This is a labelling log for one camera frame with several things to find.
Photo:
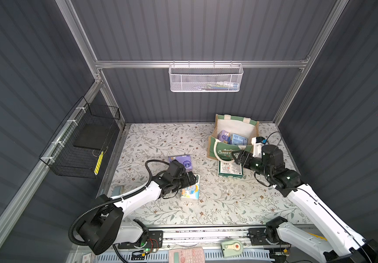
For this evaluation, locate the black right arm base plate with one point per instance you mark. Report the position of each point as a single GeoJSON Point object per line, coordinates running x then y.
{"type": "Point", "coordinates": [261, 236]}

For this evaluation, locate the light blue tissue pack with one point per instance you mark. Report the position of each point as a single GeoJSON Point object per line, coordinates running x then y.
{"type": "Point", "coordinates": [238, 140]}

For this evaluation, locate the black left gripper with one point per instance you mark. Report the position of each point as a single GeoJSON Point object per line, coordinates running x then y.
{"type": "Point", "coordinates": [189, 179]}

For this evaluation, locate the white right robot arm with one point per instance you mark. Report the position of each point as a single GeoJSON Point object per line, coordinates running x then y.
{"type": "Point", "coordinates": [340, 244]}

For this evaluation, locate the cartoon printed tissue pack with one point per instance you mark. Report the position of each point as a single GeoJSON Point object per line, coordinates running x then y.
{"type": "Point", "coordinates": [191, 193]}

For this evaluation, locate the purple toy camera front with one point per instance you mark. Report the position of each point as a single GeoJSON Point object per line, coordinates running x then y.
{"type": "Point", "coordinates": [224, 137]}

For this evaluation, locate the teal stapler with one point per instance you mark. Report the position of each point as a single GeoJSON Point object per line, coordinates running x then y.
{"type": "Point", "coordinates": [118, 190]}

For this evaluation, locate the purple toy camera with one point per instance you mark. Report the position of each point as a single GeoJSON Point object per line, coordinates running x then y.
{"type": "Point", "coordinates": [224, 137]}
{"type": "Point", "coordinates": [185, 160]}

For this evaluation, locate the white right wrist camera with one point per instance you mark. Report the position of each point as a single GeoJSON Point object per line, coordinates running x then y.
{"type": "Point", "coordinates": [257, 144]}

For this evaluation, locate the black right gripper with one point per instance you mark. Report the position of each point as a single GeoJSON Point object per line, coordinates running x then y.
{"type": "Point", "coordinates": [241, 158]}

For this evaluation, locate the green white box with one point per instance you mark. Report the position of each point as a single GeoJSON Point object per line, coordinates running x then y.
{"type": "Point", "coordinates": [230, 170]}

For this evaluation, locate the green tape dispenser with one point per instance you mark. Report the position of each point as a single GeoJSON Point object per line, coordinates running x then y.
{"type": "Point", "coordinates": [231, 248]}

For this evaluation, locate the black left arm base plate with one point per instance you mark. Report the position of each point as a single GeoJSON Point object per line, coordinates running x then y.
{"type": "Point", "coordinates": [150, 240]}

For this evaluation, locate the floral table mat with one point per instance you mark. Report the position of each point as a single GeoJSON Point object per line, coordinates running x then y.
{"type": "Point", "coordinates": [222, 201]}

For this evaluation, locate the black wire wall basket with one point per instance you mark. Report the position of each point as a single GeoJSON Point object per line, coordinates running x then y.
{"type": "Point", "coordinates": [79, 148]}

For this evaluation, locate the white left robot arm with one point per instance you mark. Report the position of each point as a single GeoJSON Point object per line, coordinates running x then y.
{"type": "Point", "coordinates": [104, 226]}

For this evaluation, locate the pink calculator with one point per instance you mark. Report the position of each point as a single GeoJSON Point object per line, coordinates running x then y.
{"type": "Point", "coordinates": [187, 255]}

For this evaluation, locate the white wire wall basket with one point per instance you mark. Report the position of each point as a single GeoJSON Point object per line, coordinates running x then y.
{"type": "Point", "coordinates": [202, 78]}

